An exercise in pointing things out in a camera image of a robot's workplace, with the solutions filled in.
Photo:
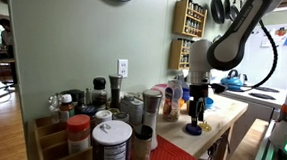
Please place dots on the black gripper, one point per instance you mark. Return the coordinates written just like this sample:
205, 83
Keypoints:
198, 96

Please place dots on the dark blue container lid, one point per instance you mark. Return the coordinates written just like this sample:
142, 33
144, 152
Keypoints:
194, 130

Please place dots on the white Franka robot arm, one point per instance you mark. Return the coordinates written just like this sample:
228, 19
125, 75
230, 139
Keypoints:
232, 45

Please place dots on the flat gold lid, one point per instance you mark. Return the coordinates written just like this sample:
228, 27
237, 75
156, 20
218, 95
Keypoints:
206, 127

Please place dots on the clear plastic container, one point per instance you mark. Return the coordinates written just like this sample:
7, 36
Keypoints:
172, 103

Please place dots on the pink lid container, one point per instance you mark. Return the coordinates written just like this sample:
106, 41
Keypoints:
159, 87

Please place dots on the black lid spice jar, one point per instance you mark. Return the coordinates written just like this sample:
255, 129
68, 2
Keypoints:
142, 148

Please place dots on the silver lid small jar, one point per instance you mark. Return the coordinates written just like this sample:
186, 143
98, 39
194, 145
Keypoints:
121, 116

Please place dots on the white lid large canister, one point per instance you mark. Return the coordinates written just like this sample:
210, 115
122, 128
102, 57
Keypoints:
111, 144

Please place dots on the small white lid jar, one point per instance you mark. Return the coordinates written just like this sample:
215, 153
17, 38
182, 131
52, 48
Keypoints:
103, 116

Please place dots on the blue lid jar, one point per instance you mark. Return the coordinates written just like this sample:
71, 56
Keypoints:
87, 110

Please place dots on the red lid jar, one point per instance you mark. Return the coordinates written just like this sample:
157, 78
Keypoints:
78, 132

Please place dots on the light blue bowl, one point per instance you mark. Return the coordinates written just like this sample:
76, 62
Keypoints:
209, 102

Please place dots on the small orange cup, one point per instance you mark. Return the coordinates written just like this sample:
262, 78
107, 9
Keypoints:
182, 103

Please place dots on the wooden butcher block cart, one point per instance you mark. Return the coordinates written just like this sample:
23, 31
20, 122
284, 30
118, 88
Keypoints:
221, 118

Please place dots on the dark blue cup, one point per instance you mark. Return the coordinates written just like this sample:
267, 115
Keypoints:
185, 94

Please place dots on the steel and clear grinder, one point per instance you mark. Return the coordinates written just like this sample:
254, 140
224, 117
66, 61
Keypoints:
150, 119

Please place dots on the white electric stove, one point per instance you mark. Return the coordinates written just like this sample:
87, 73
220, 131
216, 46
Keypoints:
245, 106

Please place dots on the blue tea kettle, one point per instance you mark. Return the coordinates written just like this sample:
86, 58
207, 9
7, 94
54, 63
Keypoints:
232, 81

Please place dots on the red mat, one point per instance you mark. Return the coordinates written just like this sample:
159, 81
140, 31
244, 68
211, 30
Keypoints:
170, 157

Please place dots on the silver coffee pot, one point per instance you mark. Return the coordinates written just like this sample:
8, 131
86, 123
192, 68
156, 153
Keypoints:
243, 78

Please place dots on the silver metal tin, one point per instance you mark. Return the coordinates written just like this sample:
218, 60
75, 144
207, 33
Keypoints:
132, 108

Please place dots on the black stove burner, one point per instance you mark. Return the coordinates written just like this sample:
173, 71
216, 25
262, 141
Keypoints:
262, 96
266, 89

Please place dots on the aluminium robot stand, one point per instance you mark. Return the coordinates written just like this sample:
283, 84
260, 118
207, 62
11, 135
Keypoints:
265, 157

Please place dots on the dark pepper grinder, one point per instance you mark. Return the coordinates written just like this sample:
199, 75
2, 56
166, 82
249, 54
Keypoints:
115, 93

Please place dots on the white paper on fridge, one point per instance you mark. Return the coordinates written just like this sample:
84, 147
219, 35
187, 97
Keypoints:
265, 42

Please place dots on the white refrigerator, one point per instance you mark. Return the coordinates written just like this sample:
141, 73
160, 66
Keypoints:
284, 65

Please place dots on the black cap glass bottle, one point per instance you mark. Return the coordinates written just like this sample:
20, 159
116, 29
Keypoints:
99, 95

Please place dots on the black hanging pan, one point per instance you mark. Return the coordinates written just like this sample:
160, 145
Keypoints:
227, 4
217, 8
234, 11

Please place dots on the white cap spice bottle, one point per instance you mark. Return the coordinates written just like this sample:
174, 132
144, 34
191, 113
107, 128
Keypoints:
66, 109

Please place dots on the clear glass bottle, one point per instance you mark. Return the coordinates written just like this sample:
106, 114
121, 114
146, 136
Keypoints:
53, 108

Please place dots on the wooden organizer box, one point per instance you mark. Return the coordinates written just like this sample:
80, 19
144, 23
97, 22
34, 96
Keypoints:
51, 146

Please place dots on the person in white shirt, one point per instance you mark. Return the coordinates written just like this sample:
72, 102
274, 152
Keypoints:
7, 38

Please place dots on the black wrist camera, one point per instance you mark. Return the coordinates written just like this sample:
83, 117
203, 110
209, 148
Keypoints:
218, 88

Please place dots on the white wall outlet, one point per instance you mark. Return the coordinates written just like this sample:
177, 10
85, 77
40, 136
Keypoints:
122, 68

